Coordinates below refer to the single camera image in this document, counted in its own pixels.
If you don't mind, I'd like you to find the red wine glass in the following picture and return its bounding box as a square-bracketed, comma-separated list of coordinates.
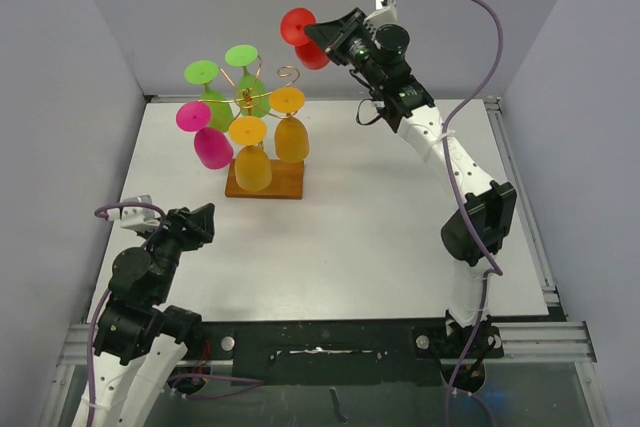
[280, 7, 329, 70]

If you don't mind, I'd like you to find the magenta wine glass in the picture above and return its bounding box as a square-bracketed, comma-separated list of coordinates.
[175, 100, 234, 170]

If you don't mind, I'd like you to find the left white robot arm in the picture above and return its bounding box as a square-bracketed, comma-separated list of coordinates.
[73, 197, 215, 426]

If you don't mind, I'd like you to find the green wine glass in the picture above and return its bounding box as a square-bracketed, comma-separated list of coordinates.
[225, 44, 270, 118]
[184, 59, 234, 133]

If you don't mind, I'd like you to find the orange wine glass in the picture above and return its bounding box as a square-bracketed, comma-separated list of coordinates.
[229, 116, 272, 193]
[269, 86, 310, 163]

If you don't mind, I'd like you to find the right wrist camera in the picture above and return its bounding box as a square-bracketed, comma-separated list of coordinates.
[368, 0, 398, 28]

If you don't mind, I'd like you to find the gold wire wine glass rack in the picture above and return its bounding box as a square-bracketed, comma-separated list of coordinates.
[225, 44, 310, 200]

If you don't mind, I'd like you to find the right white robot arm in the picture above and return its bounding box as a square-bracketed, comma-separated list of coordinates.
[299, 9, 517, 356]

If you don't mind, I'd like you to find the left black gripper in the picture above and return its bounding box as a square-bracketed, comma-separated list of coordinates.
[140, 202, 214, 302]

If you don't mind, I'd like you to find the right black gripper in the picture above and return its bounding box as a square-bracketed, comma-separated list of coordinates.
[303, 9, 384, 89]

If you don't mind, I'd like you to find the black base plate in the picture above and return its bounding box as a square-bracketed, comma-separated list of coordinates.
[180, 318, 504, 387]

